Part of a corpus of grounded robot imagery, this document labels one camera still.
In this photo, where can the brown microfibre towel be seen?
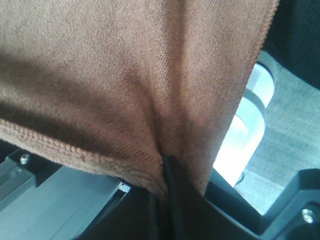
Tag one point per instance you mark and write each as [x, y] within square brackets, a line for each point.
[111, 86]

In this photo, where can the black table cloth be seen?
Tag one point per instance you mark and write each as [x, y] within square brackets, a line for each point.
[293, 39]

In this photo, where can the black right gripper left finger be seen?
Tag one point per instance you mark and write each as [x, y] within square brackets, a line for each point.
[136, 217]

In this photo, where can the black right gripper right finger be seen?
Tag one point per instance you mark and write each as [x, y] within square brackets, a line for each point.
[192, 216]

